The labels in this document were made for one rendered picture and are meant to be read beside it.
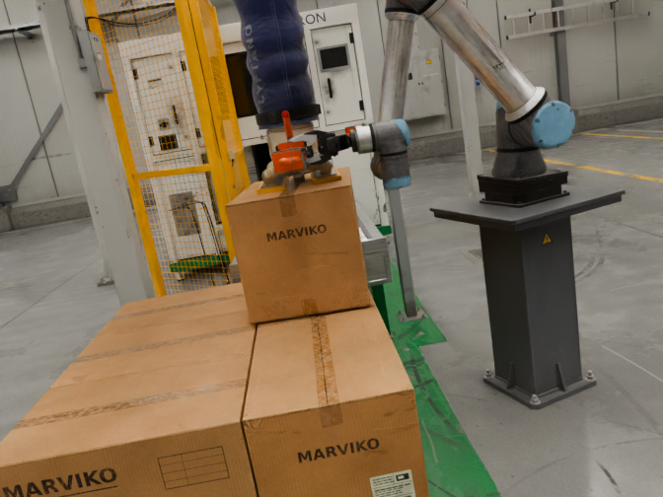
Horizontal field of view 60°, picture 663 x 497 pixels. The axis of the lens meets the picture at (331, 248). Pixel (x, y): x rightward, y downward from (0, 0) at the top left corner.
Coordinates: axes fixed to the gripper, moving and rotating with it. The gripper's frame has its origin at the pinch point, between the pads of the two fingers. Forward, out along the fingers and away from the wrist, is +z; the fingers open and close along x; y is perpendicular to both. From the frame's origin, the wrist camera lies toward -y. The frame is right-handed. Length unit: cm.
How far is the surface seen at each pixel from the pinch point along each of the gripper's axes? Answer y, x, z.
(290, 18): 20.2, 42.0, -6.7
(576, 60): 939, 29, -554
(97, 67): 129, 51, 91
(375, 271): 62, -61, -26
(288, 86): 17.1, 20.6, -2.1
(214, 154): 138, -2, 44
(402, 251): 118, -69, -47
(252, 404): -58, -53, 20
